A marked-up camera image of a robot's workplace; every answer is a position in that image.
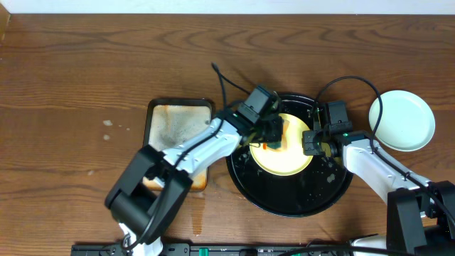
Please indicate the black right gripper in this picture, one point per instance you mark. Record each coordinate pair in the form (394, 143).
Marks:
(309, 142)

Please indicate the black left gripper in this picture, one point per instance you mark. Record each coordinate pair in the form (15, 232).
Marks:
(271, 129)

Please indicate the pale yellow plate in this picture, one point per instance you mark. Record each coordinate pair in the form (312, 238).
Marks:
(289, 158)

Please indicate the mint green plate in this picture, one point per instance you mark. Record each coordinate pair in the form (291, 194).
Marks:
(406, 122)

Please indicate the green yellow sponge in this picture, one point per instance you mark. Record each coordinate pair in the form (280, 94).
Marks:
(273, 145)

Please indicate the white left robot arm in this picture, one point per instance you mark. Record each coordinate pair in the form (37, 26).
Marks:
(147, 196)

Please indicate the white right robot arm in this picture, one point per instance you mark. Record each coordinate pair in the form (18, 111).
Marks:
(420, 212)

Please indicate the round black tray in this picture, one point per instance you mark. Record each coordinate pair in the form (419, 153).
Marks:
(311, 191)

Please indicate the rectangular black soap tray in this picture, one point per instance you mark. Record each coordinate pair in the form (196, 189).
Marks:
(173, 121)

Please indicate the black rail at table edge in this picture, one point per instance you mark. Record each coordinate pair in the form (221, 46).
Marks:
(185, 249)

